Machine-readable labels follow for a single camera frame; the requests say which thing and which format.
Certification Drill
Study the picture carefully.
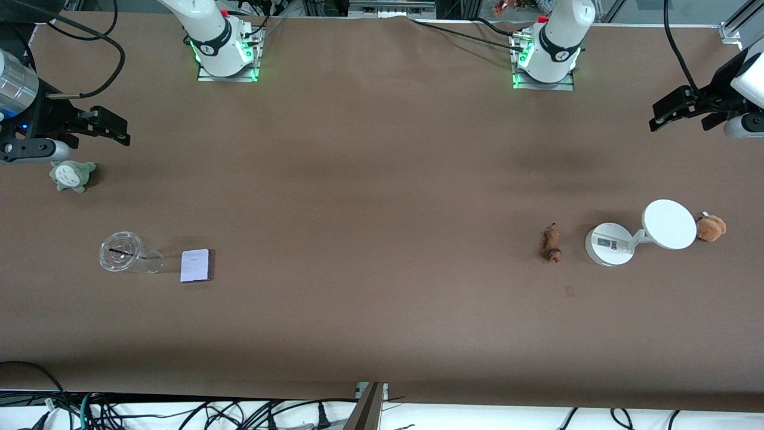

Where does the brown lion statue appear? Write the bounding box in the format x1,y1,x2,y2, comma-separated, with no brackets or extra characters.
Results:
540,222,562,264

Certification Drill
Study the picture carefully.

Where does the grey-green totoro plush toy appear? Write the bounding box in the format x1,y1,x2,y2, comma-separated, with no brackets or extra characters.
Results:
50,160,97,194

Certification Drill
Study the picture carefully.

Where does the clear plastic cup with lid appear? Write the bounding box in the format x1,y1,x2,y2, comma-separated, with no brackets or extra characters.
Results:
98,231,165,275

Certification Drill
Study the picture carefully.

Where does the brown plush bear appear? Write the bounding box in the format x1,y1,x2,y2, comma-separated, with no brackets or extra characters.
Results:
695,211,728,243

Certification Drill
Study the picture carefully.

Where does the brown paper table cover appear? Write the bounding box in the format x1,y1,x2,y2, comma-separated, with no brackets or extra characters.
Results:
0,12,764,413

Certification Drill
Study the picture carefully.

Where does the metal equipment rack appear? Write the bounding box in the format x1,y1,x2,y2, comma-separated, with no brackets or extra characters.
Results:
349,0,438,17

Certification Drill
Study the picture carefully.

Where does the aluminium profile beam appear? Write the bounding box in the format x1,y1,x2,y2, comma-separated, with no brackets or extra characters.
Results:
343,382,389,430

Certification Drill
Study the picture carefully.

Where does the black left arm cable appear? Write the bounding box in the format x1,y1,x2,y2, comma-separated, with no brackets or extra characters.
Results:
663,0,717,99

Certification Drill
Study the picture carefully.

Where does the aluminium corner frame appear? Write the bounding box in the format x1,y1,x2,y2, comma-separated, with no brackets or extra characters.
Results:
719,0,756,44

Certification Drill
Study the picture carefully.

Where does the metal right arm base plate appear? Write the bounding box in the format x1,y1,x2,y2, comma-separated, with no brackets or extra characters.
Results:
196,36,261,83

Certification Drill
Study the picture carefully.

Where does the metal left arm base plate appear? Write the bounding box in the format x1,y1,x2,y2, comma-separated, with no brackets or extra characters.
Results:
512,36,575,92

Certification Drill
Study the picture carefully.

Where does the black cable across table cover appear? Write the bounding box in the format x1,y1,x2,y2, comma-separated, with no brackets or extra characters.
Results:
409,18,527,50

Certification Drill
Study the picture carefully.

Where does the black looped floor cable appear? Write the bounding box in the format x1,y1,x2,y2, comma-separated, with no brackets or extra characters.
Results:
0,361,73,430

